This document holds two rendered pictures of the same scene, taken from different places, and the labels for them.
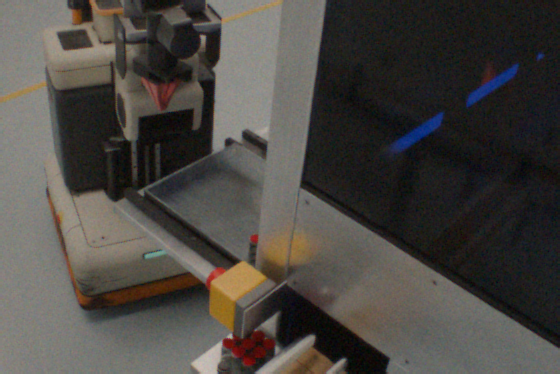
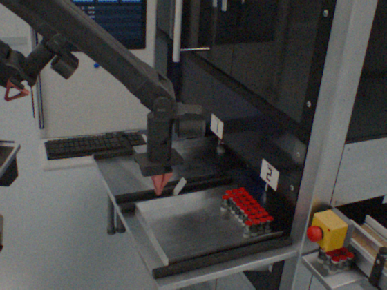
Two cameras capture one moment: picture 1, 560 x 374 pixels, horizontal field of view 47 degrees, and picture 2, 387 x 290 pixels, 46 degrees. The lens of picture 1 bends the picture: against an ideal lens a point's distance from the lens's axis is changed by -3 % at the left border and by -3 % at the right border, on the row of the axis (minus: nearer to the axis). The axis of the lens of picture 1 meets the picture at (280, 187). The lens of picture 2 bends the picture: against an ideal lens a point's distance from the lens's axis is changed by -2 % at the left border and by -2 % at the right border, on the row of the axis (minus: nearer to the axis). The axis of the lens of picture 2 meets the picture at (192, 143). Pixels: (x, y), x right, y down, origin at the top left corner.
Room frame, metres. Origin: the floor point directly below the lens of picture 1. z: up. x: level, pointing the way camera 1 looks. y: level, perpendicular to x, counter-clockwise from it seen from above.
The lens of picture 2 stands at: (0.61, 1.04, 1.68)
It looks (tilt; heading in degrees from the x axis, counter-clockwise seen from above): 27 degrees down; 296
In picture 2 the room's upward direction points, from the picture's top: 4 degrees clockwise
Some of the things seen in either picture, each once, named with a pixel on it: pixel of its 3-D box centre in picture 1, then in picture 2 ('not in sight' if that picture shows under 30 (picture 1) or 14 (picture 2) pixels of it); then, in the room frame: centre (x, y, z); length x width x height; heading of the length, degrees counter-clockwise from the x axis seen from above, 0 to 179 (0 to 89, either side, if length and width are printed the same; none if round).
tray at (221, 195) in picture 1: (249, 209); (206, 221); (1.03, 0.05, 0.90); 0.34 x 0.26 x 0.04; 53
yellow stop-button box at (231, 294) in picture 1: (241, 298); (330, 229); (0.70, 0.04, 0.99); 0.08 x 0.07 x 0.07; 52
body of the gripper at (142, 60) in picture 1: (162, 53); (159, 150); (1.08, 0.24, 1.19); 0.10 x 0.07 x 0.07; 52
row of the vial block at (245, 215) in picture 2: not in sight; (240, 212); (0.96, -0.03, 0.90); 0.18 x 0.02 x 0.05; 143
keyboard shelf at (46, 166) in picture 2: not in sight; (95, 147); (1.69, -0.28, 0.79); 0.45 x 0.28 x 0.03; 49
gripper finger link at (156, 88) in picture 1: (158, 85); (153, 177); (1.09, 0.25, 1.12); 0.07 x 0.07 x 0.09; 52
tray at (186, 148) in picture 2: not in sight; (190, 161); (1.23, -0.23, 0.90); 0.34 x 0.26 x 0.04; 52
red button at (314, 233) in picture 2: (220, 282); (316, 233); (0.73, 0.07, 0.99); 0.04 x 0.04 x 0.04; 52
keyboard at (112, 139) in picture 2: not in sight; (96, 143); (1.68, -0.27, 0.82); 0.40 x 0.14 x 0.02; 49
